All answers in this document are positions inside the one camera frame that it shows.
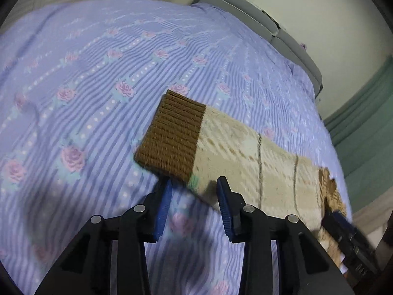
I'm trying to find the grey padded headboard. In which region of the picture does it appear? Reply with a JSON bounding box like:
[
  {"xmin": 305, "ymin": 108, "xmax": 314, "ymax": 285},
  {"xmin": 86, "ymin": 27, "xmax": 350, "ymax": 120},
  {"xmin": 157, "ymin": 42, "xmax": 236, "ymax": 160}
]
[{"xmin": 191, "ymin": 0, "xmax": 323, "ymax": 99}]

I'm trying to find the purple floral striped bed sheet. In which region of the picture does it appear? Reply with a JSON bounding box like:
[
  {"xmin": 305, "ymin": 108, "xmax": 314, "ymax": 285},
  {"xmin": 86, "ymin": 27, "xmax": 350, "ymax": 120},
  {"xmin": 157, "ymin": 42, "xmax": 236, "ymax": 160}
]
[{"xmin": 0, "ymin": 0, "xmax": 353, "ymax": 295}]

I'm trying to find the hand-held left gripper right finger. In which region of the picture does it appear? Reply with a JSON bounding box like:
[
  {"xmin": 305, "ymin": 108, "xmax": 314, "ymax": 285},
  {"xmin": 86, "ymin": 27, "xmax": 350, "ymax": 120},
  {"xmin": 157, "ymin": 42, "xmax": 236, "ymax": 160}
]
[{"xmin": 216, "ymin": 177, "xmax": 357, "ymax": 295}]

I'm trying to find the brown beige plaid knit sweater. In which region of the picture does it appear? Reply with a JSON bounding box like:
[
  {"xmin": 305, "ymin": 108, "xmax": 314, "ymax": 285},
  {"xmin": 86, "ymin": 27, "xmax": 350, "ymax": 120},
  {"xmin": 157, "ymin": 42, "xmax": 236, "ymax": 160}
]
[{"xmin": 134, "ymin": 90, "xmax": 349, "ymax": 271}]

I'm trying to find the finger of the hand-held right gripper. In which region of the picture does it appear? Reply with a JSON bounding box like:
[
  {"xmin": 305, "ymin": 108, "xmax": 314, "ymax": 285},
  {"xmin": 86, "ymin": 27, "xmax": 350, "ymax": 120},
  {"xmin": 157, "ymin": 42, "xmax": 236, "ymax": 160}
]
[{"xmin": 321, "ymin": 210, "xmax": 379, "ymax": 280}]

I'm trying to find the green curtain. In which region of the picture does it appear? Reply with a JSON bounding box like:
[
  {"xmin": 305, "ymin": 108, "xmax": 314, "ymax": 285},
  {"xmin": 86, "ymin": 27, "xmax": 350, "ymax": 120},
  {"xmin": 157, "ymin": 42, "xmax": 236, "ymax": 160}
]
[{"xmin": 324, "ymin": 57, "xmax": 393, "ymax": 212}]

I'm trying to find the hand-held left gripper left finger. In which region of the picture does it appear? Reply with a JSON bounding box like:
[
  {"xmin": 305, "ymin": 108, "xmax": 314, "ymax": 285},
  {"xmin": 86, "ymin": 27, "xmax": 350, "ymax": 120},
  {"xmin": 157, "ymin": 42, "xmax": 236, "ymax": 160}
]
[{"xmin": 34, "ymin": 178, "xmax": 173, "ymax": 295}]

